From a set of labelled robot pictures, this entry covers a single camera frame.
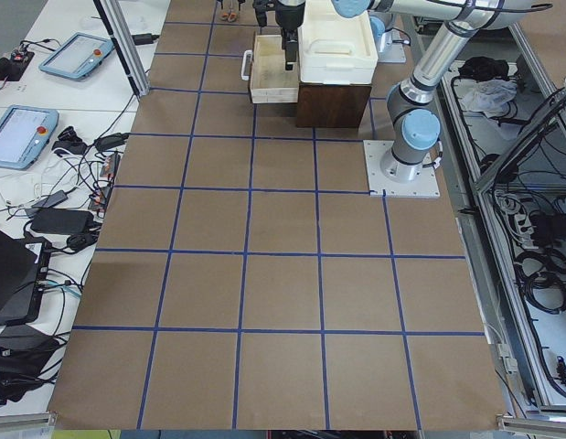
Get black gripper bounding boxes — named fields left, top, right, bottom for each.
left=274, top=0, right=304, bottom=71
left=252, top=0, right=275, bottom=27

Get grey orange scissors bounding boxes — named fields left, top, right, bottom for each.
left=220, top=11, right=239, bottom=23

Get wooden drawer with white handle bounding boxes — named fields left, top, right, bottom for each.
left=240, top=35, right=299, bottom=104

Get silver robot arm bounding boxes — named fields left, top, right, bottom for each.
left=252, top=1, right=549, bottom=184

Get white plastic tray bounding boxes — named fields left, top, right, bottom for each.
left=298, top=1, right=378, bottom=85

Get dark brown wooden cabinet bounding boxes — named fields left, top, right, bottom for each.
left=295, top=82, right=372, bottom=128

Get blue teach pendant far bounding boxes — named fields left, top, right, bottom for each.
left=38, top=32, right=114, bottom=80

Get blue teach pendant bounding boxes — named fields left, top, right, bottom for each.
left=38, top=32, right=114, bottom=80
left=0, top=105, right=59, bottom=170

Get white cloth bundle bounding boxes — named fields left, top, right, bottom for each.
left=460, top=79, right=518, bottom=118

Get blue teach pendant near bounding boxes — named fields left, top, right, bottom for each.
left=0, top=105, right=59, bottom=170

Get black power adapter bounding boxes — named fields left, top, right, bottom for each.
left=30, top=208, right=93, bottom=235

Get black laptop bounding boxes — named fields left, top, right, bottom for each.
left=0, top=230, right=51, bottom=326

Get aluminium frame post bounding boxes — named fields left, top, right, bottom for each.
left=93, top=0, right=150, bottom=98

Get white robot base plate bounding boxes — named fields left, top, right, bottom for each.
left=363, top=140, right=440, bottom=198

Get black coiled cable bundle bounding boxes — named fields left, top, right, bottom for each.
left=513, top=246, right=566, bottom=316

